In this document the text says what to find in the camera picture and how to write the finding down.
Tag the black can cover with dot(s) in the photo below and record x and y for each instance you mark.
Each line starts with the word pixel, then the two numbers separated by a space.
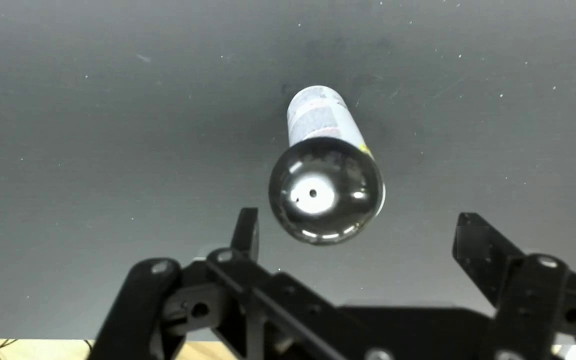
pixel 325 190

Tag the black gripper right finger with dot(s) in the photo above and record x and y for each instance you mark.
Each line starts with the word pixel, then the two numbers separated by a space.
pixel 484 254

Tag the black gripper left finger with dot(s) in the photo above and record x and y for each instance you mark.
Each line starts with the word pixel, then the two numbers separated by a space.
pixel 247 235

